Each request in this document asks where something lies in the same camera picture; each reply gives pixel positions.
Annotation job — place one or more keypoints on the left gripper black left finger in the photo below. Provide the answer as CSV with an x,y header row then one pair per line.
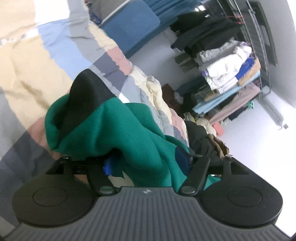
x,y
95,172

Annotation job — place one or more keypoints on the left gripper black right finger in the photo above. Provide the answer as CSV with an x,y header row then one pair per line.
x,y
201,172

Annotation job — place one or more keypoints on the green and white hoodie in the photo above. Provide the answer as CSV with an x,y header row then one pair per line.
x,y
91,121

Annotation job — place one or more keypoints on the dark clothes pile on floor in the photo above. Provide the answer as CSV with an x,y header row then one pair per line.
x,y
205,144

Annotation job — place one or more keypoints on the stack of folded clothes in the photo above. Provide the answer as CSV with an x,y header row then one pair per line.
x,y
209,41

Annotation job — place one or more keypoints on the metal clothes rack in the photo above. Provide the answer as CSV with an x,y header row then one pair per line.
x,y
251,32

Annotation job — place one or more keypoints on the colour block patchwork quilt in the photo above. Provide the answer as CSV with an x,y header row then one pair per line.
x,y
44,46

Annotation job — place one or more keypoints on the blue upright cushion pad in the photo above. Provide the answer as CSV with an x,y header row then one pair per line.
x,y
130,24

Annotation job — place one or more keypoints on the blue curtain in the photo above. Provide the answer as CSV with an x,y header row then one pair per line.
x,y
168,10

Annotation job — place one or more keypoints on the white wall radiator vent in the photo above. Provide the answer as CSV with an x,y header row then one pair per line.
x,y
185,62

